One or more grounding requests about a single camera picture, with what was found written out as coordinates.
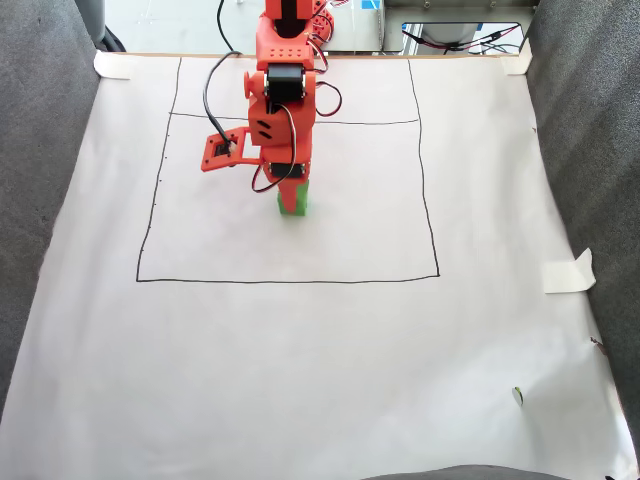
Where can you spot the green foam block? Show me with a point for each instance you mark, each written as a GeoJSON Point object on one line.
{"type": "Point", "coordinates": [302, 201]}

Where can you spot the white paper sheet drawn lines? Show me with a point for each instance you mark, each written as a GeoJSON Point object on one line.
{"type": "Point", "coordinates": [320, 350]}

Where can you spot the white cylindrical container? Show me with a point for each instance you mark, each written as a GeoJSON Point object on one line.
{"type": "Point", "coordinates": [447, 35]}

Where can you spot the grey felt panel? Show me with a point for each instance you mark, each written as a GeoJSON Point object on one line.
{"type": "Point", "coordinates": [465, 473]}
{"type": "Point", "coordinates": [590, 150]}
{"type": "Point", "coordinates": [35, 150]}

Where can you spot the white folded tape piece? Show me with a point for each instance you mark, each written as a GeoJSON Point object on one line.
{"type": "Point", "coordinates": [565, 277]}

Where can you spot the orange gripper camera mount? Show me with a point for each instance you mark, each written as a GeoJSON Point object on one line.
{"type": "Point", "coordinates": [210, 161]}

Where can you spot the grey metal frame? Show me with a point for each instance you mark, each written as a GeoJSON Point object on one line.
{"type": "Point", "coordinates": [450, 10]}

